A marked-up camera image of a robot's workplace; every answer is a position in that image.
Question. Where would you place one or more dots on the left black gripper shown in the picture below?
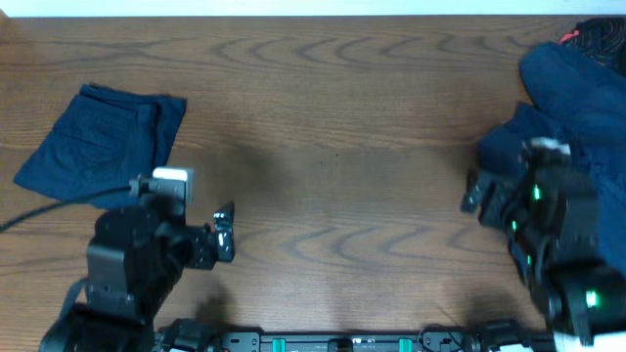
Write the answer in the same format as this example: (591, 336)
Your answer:
(203, 252)

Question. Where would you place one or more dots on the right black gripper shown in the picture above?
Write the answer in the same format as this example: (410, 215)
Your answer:
(503, 193)

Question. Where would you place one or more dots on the dark blue shorts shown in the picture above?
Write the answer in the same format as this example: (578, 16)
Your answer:
(104, 139)

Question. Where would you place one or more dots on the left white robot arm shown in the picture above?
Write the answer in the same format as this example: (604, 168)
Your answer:
(136, 257)

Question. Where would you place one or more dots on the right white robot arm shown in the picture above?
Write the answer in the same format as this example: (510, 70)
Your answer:
(550, 220)

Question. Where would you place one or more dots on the dark blue clothes pile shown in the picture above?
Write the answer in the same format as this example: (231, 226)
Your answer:
(577, 102)

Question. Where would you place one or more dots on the black patterned garment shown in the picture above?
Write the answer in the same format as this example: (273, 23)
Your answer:
(601, 39)

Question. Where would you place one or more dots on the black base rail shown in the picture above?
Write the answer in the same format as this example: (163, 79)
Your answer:
(498, 336)

